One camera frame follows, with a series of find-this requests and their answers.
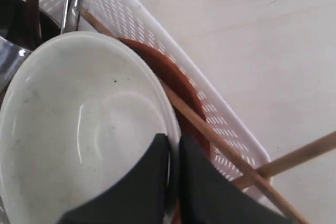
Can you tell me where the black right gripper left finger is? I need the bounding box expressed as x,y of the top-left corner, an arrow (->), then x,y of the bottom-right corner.
59,133 -> 168,223

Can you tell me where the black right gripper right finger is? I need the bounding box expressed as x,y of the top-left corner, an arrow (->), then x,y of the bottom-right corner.
179,136 -> 293,224

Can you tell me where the wooden chopstick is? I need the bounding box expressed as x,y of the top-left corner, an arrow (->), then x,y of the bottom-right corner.
80,8 -> 307,223
232,131 -> 336,190

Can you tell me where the white ceramic bowl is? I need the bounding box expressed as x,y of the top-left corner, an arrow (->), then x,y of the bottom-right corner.
1,31 -> 181,223

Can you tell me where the brown round plate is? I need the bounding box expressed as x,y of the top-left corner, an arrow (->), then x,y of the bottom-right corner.
119,38 -> 211,158

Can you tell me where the stainless steel cup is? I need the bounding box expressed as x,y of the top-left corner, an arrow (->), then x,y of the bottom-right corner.
0,0 -> 62,99

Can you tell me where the white perforated plastic basket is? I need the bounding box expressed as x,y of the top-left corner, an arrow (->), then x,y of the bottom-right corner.
83,0 -> 270,167

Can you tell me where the silver metal knife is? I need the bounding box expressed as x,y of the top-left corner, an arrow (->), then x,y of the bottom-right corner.
60,0 -> 83,34

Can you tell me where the brown wooden handle spoon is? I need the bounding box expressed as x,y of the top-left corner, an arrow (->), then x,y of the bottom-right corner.
24,0 -> 42,50

